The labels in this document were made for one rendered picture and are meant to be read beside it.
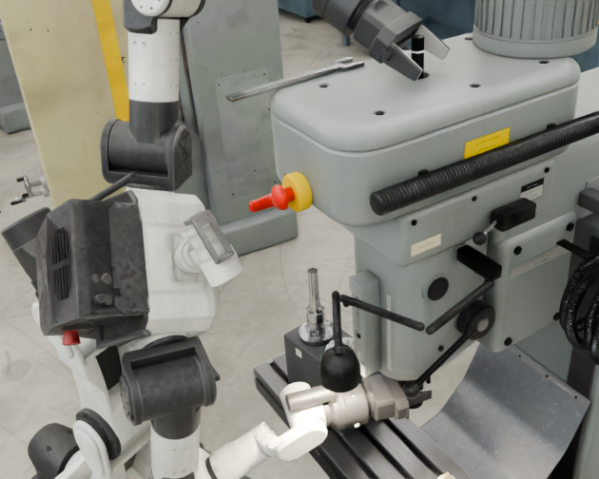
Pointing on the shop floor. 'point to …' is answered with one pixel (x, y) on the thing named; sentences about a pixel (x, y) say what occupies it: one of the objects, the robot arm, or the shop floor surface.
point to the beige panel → (69, 85)
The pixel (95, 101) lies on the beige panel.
